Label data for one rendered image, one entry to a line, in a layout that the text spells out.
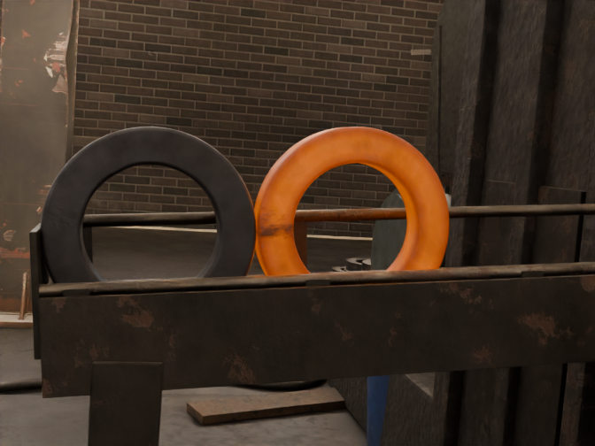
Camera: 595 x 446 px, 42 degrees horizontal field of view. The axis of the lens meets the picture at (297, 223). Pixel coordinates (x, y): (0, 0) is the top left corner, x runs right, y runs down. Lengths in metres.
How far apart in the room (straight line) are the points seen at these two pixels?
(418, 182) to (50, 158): 2.58
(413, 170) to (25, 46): 2.63
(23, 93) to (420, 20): 4.71
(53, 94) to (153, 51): 3.64
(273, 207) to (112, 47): 6.14
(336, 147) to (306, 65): 6.25
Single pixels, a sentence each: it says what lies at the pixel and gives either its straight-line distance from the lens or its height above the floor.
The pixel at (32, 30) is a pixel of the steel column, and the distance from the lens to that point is 3.25.
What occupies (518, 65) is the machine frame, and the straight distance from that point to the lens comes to 1.39.
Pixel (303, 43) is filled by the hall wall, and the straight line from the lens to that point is 6.97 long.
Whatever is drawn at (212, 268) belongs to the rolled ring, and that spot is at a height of 0.65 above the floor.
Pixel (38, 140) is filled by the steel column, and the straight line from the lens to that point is 3.22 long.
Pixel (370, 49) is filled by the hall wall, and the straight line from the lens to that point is 7.12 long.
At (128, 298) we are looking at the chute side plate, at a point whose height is 0.62.
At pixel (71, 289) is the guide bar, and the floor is 0.63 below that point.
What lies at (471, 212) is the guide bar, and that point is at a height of 0.71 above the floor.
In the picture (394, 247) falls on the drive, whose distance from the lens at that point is 2.11.
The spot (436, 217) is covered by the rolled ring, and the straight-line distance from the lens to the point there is 0.75.
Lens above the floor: 0.75
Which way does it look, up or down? 5 degrees down
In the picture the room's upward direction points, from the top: 4 degrees clockwise
